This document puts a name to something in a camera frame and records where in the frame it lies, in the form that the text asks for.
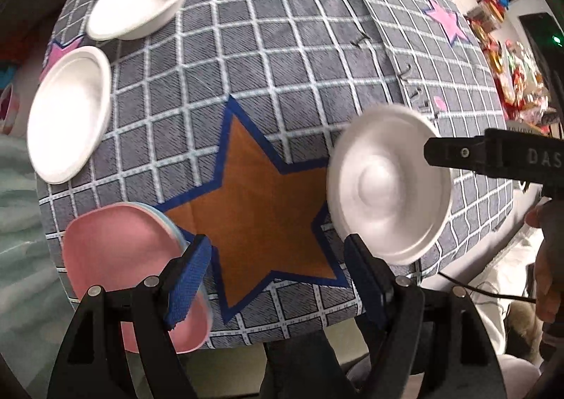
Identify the pink square plate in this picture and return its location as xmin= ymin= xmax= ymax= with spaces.
xmin=62 ymin=202 xmax=212 ymax=354

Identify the small white paper bowl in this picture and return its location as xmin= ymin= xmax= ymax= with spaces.
xmin=327 ymin=104 xmax=452 ymax=265

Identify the white paper plate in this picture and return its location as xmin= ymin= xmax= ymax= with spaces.
xmin=27 ymin=46 xmax=112 ymax=185

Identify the person's right hand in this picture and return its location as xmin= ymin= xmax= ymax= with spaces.
xmin=525 ymin=201 xmax=563 ymax=324

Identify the red tray with snacks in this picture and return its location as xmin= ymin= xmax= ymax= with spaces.
xmin=466 ymin=0 xmax=558 ymax=134

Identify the grey checked tablecloth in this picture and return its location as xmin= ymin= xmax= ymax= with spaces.
xmin=36 ymin=0 xmax=514 ymax=350

